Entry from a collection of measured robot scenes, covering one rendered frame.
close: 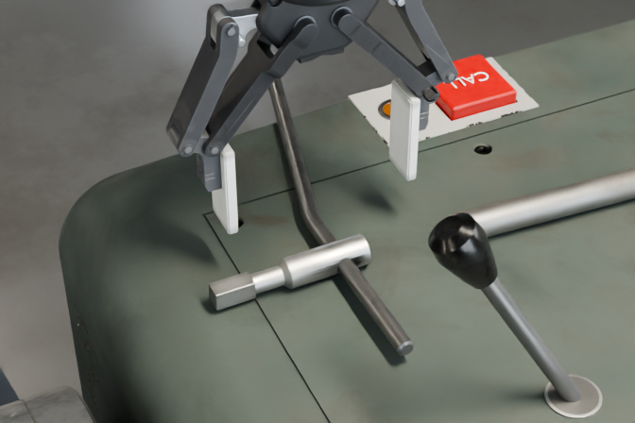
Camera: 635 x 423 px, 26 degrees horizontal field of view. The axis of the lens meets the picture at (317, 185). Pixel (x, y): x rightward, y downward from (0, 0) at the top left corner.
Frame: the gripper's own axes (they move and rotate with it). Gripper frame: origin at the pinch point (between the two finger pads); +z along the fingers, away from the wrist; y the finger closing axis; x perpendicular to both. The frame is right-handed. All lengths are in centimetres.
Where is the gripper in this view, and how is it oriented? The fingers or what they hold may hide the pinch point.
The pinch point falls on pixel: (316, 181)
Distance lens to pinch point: 95.7
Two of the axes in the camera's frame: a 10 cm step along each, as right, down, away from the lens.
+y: -9.1, 2.7, -3.2
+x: 4.2, 5.8, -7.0
